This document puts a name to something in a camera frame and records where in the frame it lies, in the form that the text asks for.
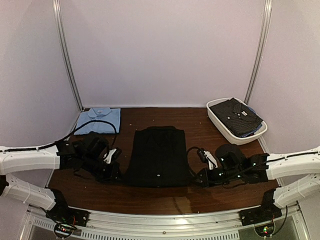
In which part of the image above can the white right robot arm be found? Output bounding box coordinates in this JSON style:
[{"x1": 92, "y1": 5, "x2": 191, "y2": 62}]
[{"x1": 191, "y1": 144, "x2": 320, "y2": 221}]

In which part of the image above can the black long sleeve shirt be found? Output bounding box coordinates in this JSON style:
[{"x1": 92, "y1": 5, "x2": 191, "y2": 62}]
[{"x1": 123, "y1": 126, "x2": 193, "y2": 188}]

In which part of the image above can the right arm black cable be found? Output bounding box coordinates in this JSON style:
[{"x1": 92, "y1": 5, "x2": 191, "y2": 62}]
[{"x1": 186, "y1": 146, "x2": 320, "y2": 181}]

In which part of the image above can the right aluminium frame post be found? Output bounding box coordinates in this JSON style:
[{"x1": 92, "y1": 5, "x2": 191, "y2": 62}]
[{"x1": 244, "y1": 0, "x2": 273, "y2": 104}]

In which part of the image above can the light blue folded shirt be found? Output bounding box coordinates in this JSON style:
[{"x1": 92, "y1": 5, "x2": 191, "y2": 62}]
[{"x1": 74, "y1": 107, "x2": 121, "y2": 136}]

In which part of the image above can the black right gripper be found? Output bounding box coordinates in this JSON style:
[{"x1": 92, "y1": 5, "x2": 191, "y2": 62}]
[{"x1": 190, "y1": 167, "x2": 242, "y2": 189}]

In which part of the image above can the front aluminium rail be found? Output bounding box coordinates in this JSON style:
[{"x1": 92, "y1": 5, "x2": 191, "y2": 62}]
[{"x1": 18, "y1": 203, "x2": 310, "y2": 240}]

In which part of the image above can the left aluminium frame post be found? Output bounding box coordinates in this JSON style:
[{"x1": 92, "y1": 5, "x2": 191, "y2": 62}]
[{"x1": 52, "y1": 0, "x2": 84, "y2": 112}]

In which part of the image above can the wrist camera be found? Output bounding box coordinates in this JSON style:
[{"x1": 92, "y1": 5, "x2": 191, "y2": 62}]
[
  {"x1": 83, "y1": 132, "x2": 122, "y2": 165},
  {"x1": 197, "y1": 143, "x2": 247, "y2": 171}
]

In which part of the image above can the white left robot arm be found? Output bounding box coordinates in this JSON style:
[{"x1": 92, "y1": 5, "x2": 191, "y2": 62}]
[{"x1": 0, "y1": 137, "x2": 122, "y2": 222}]

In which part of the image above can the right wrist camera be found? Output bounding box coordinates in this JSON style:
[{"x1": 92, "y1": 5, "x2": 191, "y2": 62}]
[{"x1": 197, "y1": 143, "x2": 247, "y2": 171}]

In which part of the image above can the blue patterned shirt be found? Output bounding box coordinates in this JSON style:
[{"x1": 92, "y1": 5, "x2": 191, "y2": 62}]
[{"x1": 240, "y1": 106, "x2": 263, "y2": 138}]

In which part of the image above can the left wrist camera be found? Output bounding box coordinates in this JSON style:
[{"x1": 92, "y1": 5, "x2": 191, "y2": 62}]
[{"x1": 83, "y1": 132, "x2": 122, "y2": 165}]

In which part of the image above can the grey striped shirt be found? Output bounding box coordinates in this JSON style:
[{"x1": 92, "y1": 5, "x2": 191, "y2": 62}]
[{"x1": 209, "y1": 98, "x2": 263, "y2": 138}]

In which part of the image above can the aluminium frame post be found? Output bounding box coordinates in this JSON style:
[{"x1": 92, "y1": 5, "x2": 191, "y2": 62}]
[
  {"x1": 52, "y1": 0, "x2": 84, "y2": 112},
  {"x1": 244, "y1": 0, "x2": 273, "y2": 104}
]

